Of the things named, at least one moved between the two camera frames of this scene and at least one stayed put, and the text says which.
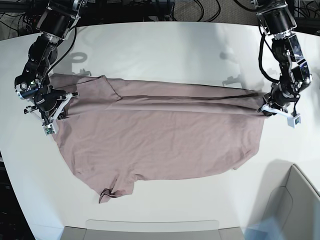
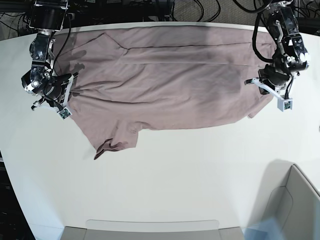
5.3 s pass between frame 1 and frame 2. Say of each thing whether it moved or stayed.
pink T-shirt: moved
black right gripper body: moved
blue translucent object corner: stayed
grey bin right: stayed
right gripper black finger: moved
